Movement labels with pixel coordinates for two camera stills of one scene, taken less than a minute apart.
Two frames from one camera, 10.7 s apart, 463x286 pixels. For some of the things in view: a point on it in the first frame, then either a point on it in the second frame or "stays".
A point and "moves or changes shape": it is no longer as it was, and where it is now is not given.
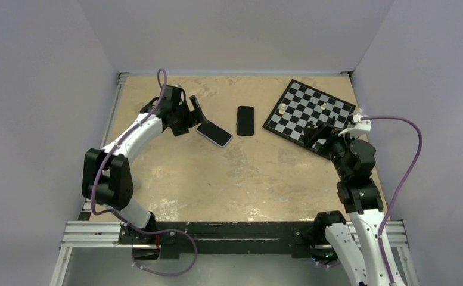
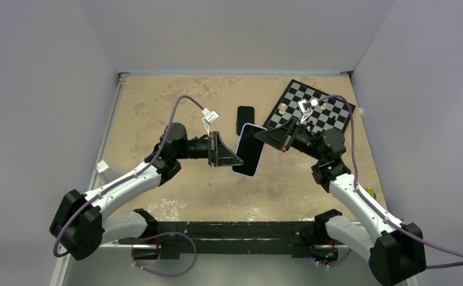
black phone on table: (245, 119) stays
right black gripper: (333, 136) → (276, 137)
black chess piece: (332, 120) stays
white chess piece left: (282, 109) stays
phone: (216, 134) moves or changes shape
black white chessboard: (300, 105) stays
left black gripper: (193, 117) → (218, 154)
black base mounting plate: (176, 238) stays
